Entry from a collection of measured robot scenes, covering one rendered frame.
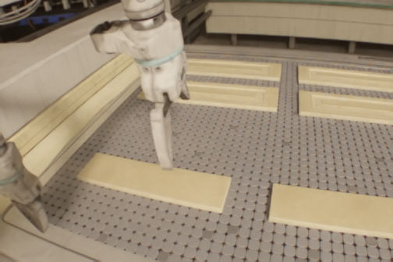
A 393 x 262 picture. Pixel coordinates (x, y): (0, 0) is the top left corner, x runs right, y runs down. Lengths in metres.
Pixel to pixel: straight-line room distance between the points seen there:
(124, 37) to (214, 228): 0.54
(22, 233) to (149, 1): 0.76
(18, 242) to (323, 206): 0.86
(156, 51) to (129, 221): 0.55
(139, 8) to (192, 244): 0.57
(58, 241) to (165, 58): 0.62
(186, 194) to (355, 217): 0.47
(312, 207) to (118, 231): 0.53
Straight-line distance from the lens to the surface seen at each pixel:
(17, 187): 0.60
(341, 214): 0.81
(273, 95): 1.26
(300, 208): 0.79
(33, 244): 0.88
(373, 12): 4.39
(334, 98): 1.32
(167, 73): 0.40
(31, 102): 1.11
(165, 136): 0.44
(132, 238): 0.77
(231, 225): 0.76
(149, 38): 0.37
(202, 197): 0.79
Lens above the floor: 1.50
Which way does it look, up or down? 33 degrees down
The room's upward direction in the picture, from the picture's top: 5 degrees counter-clockwise
